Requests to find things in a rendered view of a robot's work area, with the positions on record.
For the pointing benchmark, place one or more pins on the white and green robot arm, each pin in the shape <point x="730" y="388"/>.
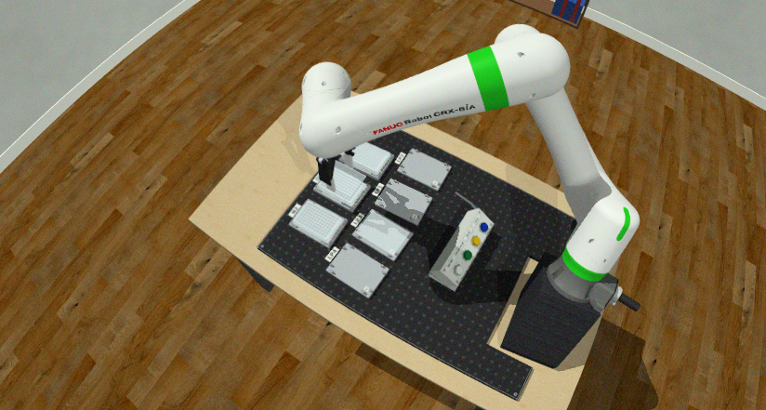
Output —
<point x="529" y="67"/>

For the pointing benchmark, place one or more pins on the white button panel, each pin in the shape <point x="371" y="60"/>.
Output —
<point x="463" y="247"/>

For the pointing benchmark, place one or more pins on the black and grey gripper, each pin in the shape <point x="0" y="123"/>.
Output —
<point x="323" y="168"/>

